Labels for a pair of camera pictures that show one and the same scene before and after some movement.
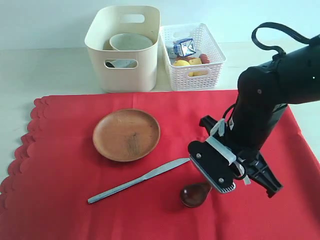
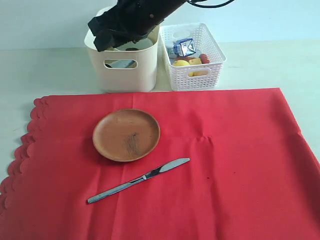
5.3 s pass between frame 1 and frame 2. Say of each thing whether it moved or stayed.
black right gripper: moved
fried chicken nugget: stayed
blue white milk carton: stayed
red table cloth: stayed
